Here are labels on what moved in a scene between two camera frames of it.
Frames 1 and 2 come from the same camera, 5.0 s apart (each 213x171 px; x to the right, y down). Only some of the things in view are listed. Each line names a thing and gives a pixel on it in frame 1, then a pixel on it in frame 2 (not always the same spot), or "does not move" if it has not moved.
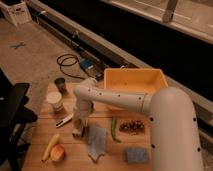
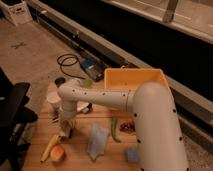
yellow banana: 55,139 does not move
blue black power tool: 93,68 does not move
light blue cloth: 97,138 does not move
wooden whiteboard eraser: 78,132 -> 65,132
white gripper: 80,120 -> 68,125
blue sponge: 137,155 does not move
